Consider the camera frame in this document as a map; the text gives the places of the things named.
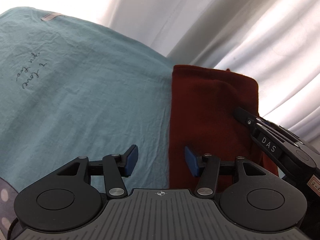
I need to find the dark red knit cardigan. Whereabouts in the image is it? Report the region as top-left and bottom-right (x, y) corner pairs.
(168, 65), (279, 190)

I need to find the light blue mushroom bedsheet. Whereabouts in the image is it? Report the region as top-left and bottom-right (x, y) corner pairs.
(0, 6), (176, 240)

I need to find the white sheer curtain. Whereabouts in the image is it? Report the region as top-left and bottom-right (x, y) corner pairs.
(100, 0), (319, 141)

